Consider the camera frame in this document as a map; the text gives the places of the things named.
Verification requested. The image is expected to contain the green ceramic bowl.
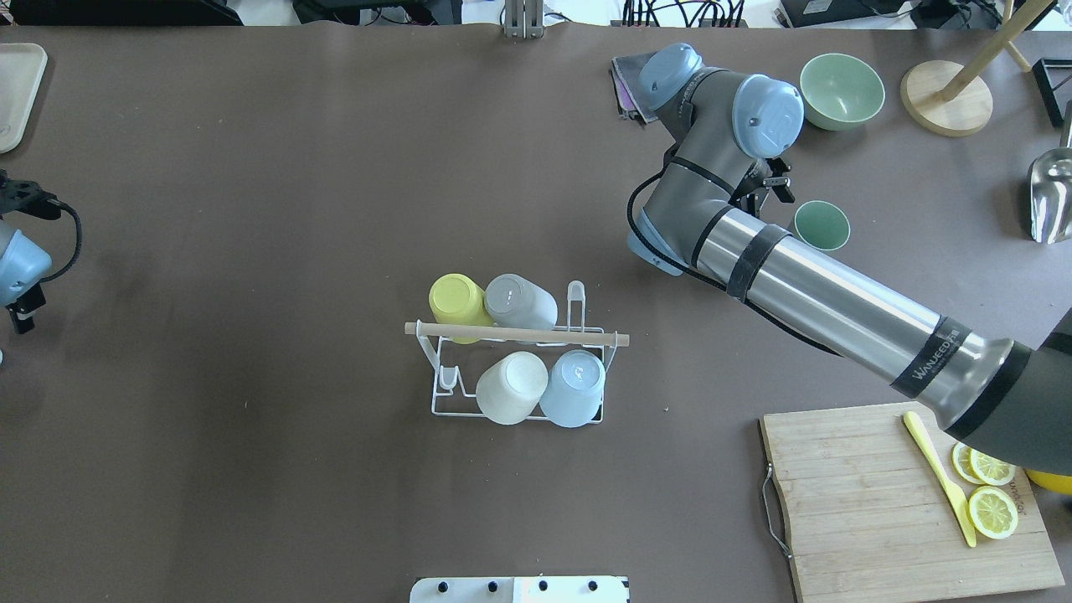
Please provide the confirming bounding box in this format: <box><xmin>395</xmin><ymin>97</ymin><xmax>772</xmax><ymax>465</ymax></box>
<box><xmin>799</xmin><ymin>53</ymin><xmax>887</xmax><ymax>132</ymax></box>

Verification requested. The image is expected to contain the yellow plastic knife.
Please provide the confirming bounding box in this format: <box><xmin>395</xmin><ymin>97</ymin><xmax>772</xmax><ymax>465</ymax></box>
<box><xmin>900</xmin><ymin>411</ymin><xmax>977</xmax><ymax>547</ymax></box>

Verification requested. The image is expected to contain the aluminium frame post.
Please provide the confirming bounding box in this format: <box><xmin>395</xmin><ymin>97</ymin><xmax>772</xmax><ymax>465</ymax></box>
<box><xmin>502</xmin><ymin>0</ymin><xmax>544</xmax><ymax>39</ymax></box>

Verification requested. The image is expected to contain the yellow lemon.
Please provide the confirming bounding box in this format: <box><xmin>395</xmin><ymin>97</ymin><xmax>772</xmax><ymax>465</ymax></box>
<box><xmin>1025</xmin><ymin>469</ymin><xmax>1072</xmax><ymax>496</ymax></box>

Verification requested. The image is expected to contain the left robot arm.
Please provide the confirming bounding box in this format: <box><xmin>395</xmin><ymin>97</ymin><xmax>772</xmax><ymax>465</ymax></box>
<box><xmin>1</xmin><ymin>170</ymin><xmax>84</xmax><ymax>333</ymax></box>

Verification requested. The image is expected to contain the grey plastic cup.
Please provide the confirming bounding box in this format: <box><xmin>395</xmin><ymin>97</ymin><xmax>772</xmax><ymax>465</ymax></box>
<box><xmin>485</xmin><ymin>273</ymin><xmax>559</xmax><ymax>330</ymax></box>

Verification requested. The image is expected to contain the lemon slice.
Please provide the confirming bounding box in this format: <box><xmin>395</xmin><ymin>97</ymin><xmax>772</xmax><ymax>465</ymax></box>
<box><xmin>951</xmin><ymin>442</ymin><xmax>1016</xmax><ymax>487</ymax></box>
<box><xmin>967</xmin><ymin>486</ymin><xmax>1019</xmax><ymax>539</ymax></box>

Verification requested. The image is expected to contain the grey folded cloth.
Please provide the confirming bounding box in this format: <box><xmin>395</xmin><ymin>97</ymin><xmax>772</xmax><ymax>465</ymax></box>
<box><xmin>610</xmin><ymin>52</ymin><xmax>659</xmax><ymax>126</ymax></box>

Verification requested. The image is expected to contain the yellow plastic cup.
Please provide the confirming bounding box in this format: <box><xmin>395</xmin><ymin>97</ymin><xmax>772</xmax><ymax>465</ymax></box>
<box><xmin>428</xmin><ymin>273</ymin><xmax>494</xmax><ymax>326</ymax></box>

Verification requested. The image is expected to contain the metal scoop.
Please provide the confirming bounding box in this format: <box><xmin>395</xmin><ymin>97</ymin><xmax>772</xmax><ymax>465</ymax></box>
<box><xmin>1028</xmin><ymin>103</ymin><xmax>1071</xmax><ymax>245</ymax></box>

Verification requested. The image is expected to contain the green plastic cup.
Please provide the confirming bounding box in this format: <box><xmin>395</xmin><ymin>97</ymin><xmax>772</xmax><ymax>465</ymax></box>
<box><xmin>790</xmin><ymin>198</ymin><xmax>853</xmax><ymax>252</ymax></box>

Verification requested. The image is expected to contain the wooden cutting board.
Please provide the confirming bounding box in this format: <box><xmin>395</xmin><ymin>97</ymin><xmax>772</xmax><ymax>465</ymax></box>
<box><xmin>760</xmin><ymin>401</ymin><xmax>1069</xmax><ymax>602</ymax></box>

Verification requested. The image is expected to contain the wooden mug tree stand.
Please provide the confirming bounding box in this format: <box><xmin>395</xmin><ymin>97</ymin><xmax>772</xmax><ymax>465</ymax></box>
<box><xmin>899</xmin><ymin>1</ymin><xmax>1055</xmax><ymax>137</ymax></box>

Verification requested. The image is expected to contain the white plastic cup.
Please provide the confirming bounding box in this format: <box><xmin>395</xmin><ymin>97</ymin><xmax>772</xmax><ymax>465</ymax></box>
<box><xmin>476</xmin><ymin>351</ymin><xmax>549</xmax><ymax>426</ymax></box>

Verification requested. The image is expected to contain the white wire cup holder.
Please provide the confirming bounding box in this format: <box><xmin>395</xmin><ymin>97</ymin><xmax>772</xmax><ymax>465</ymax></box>
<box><xmin>405</xmin><ymin>273</ymin><xmax>631</xmax><ymax>428</ymax></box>

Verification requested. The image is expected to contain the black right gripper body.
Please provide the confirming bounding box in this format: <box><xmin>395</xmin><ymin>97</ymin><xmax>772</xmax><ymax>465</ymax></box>
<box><xmin>730</xmin><ymin>157</ymin><xmax>794</xmax><ymax>218</ymax></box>

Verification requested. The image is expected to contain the cream plastic tray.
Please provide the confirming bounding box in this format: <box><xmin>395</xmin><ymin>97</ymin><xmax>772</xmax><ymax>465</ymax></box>
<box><xmin>1</xmin><ymin>43</ymin><xmax>49</xmax><ymax>155</ymax></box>

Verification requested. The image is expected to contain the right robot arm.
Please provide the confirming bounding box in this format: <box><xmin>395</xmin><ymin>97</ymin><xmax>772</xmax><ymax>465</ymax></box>
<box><xmin>626</xmin><ymin>43</ymin><xmax>1071</xmax><ymax>476</ymax></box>

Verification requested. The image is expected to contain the light blue plastic cup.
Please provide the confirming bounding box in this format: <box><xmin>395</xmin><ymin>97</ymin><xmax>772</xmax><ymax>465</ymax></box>
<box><xmin>539</xmin><ymin>348</ymin><xmax>606</xmax><ymax>428</ymax></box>

